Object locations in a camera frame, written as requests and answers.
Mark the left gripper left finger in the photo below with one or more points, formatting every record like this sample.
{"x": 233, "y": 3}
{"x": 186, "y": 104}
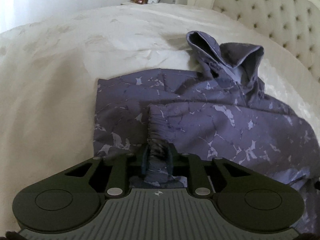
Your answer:
{"x": 125, "y": 167}

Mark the cream tufted headboard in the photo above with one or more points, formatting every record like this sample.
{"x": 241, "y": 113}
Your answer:
{"x": 293, "y": 24}

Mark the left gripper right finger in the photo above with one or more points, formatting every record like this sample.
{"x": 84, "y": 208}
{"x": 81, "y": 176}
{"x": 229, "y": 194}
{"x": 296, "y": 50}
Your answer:
{"x": 194, "y": 169}

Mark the purple patterned hooded jacket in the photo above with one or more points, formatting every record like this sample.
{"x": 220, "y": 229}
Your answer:
{"x": 221, "y": 111}

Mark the white bed comforter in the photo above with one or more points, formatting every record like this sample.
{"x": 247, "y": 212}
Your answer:
{"x": 49, "y": 73}

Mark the white nightstand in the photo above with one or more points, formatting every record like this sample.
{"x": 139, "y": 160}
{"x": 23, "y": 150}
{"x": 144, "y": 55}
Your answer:
{"x": 128, "y": 3}

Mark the small white alarm clock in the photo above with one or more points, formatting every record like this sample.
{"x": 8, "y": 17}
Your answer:
{"x": 153, "y": 1}

